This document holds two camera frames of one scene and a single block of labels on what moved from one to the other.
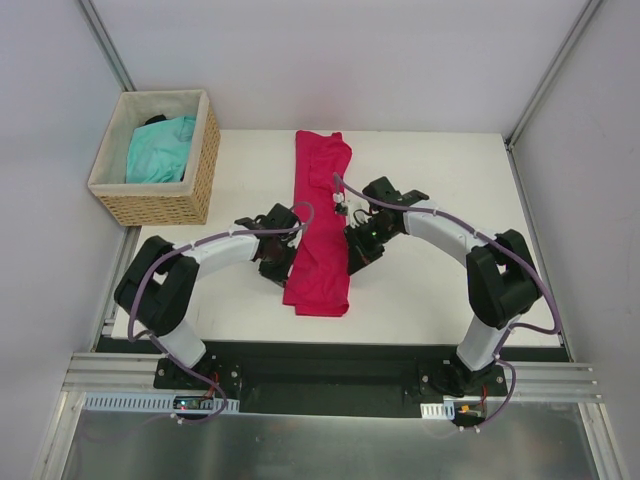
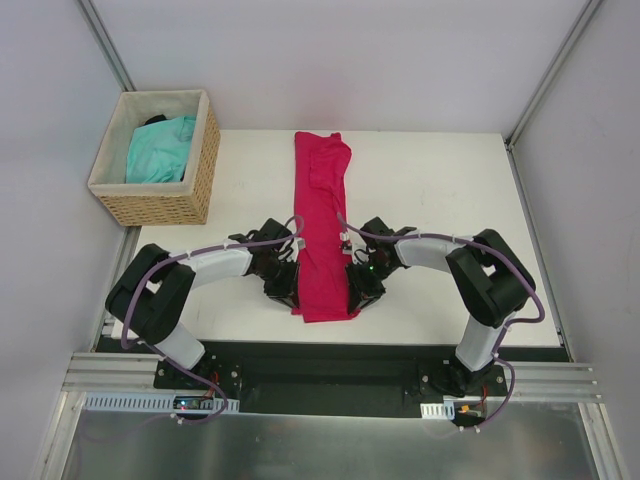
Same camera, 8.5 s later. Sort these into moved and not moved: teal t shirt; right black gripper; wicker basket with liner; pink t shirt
Moved: right black gripper
Not moved: wicker basket with liner; pink t shirt; teal t shirt
